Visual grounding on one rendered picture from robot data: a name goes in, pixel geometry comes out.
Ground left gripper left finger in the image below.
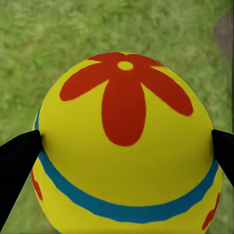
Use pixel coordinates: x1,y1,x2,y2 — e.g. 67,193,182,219
0,130,41,232

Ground easter egg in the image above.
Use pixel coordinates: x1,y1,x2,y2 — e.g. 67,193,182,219
31,52,222,234

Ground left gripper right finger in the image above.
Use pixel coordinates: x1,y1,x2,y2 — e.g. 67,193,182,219
212,129,234,187

